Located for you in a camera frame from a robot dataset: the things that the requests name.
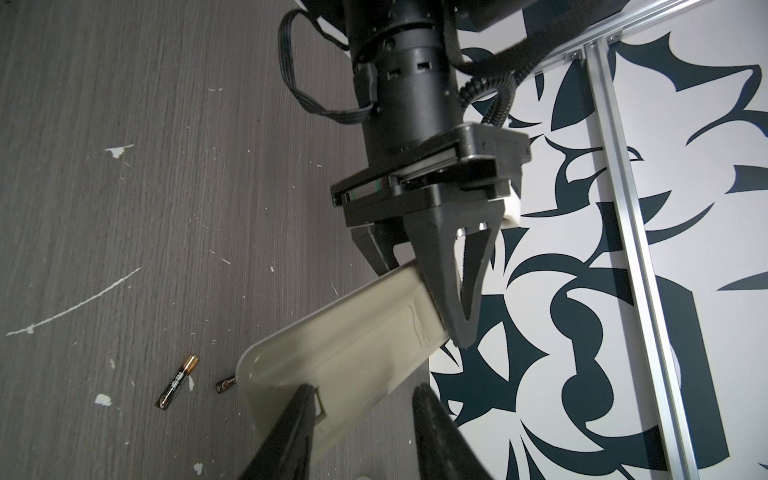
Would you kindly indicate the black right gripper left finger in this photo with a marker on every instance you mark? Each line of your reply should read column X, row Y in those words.
column 286, row 452

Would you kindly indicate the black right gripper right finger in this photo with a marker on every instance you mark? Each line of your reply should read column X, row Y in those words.
column 442, row 451

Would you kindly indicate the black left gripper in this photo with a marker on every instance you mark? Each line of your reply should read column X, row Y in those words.
column 452, row 241

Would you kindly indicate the gold black AA battery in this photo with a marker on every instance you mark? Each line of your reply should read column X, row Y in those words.
column 172, row 388

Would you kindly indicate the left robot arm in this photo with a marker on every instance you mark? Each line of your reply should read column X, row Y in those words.
column 410, row 78

